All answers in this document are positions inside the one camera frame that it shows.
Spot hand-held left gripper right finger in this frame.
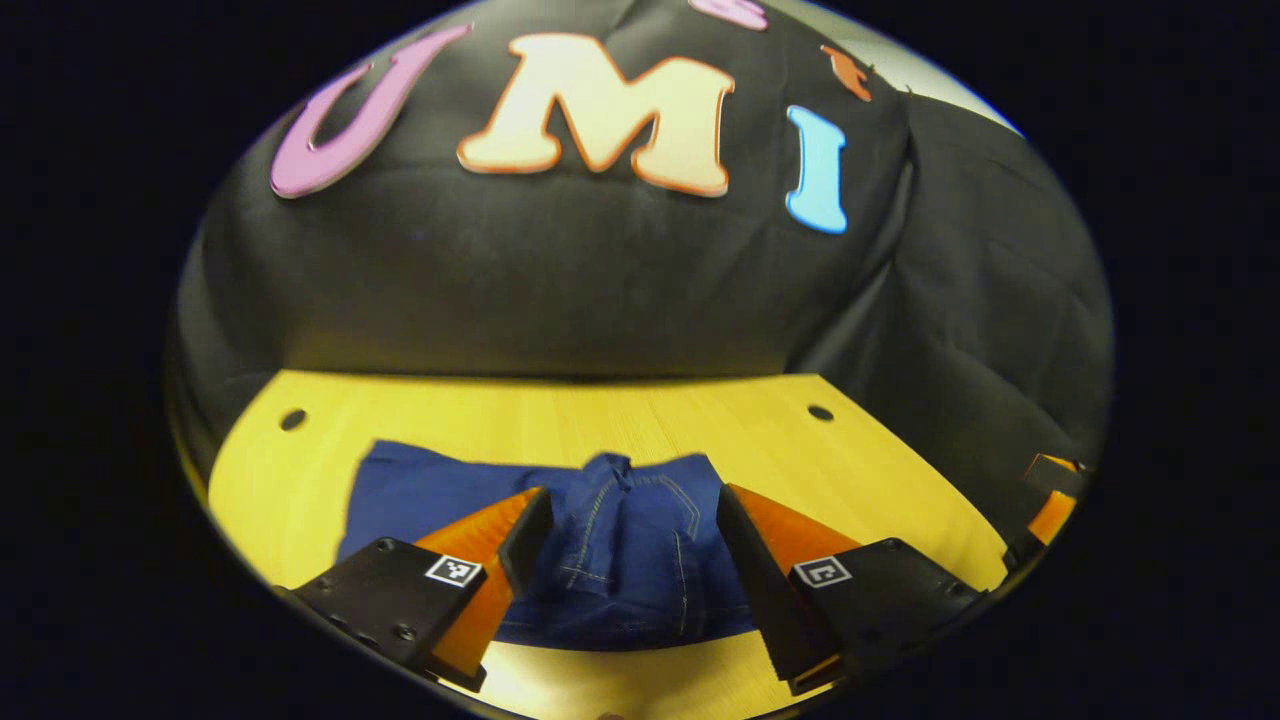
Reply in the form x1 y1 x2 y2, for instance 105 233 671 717
717 484 987 697

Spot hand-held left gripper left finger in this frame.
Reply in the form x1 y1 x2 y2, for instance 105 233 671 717
290 487 555 693

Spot blue denim jeans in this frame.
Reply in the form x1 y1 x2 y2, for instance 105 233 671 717
338 440 757 652

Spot black backdrop cloth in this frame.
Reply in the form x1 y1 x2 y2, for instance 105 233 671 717
163 0 1118 526

